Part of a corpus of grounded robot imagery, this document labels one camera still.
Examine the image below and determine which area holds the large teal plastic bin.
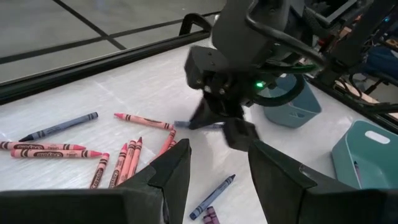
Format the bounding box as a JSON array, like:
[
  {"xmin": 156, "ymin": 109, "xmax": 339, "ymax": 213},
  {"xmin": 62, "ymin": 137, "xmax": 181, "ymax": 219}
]
[{"xmin": 330, "ymin": 119, "xmax": 398, "ymax": 191}]

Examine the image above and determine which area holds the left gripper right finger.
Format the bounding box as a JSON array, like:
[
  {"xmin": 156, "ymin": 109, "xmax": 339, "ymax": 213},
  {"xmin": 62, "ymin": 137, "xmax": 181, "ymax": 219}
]
[{"xmin": 248, "ymin": 139, "xmax": 398, "ymax": 224}]

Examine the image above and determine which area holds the purple crayon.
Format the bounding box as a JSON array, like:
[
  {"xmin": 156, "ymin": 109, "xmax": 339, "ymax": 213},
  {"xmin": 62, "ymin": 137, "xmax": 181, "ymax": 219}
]
[
  {"xmin": 353, "ymin": 161, "xmax": 363, "ymax": 188},
  {"xmin": 202, "ymin": 205, "xmax": 221, "ymax": 224}
]

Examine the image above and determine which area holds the black frame bracket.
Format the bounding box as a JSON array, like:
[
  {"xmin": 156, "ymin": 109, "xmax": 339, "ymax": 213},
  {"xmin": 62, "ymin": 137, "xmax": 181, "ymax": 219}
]
[{"xmin": 178, "ymin": 12, "xmax": 214, "ymax": 37}]

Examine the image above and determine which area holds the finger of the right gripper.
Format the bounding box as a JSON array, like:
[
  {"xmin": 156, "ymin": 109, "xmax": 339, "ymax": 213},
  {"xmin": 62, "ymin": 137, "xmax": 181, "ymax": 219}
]
[
  {"xmin": 223, "ymin": 117, "xmax": 261, "ymax": 153},
  {"xmin": 188, "ymin": 96, "xmax": 226, "ymax": 131}
]

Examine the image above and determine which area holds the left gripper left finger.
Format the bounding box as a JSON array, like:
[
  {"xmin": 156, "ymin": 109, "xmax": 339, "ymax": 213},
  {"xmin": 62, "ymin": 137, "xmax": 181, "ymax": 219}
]
[{"xmin": 0, "ymin": 139, "xmax": 192, "ymax": 224}]

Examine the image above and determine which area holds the small teal plastic bin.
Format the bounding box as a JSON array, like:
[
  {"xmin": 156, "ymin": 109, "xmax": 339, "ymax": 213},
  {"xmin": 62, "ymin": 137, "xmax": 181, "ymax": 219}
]
[{"xmin": 262, "ymin": 73, "xmax": 323, "ymax": 129}]

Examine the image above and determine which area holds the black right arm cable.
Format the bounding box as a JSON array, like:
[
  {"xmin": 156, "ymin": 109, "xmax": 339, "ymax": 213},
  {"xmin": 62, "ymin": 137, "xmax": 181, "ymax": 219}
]
[{"xmin": 245, "ymin": 0, "xmax": 326, "ymax": 108}]

